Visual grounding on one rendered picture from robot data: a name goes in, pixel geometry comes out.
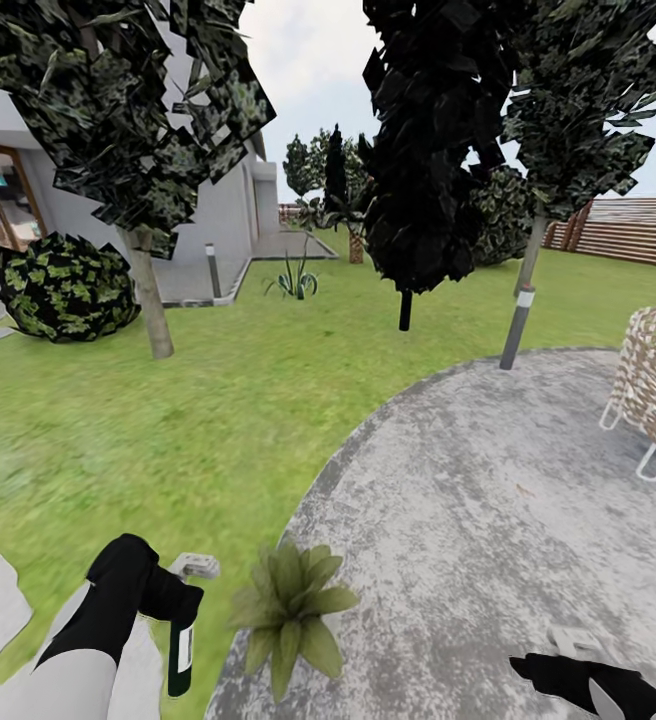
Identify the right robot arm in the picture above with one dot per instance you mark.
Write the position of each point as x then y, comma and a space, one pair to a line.
613, 692

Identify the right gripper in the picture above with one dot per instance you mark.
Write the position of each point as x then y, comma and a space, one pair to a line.
550, 674

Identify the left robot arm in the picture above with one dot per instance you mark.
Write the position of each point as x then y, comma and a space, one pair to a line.
75, 675

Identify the garden chair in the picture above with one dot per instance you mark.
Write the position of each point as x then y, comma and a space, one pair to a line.
634, 392

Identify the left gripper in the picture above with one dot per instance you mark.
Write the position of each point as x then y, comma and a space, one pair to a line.
178, 602

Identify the pot plant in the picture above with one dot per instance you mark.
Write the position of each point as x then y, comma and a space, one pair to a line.
284, 610

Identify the insectifuge atomizer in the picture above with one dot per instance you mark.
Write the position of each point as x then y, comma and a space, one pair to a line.
180, 658

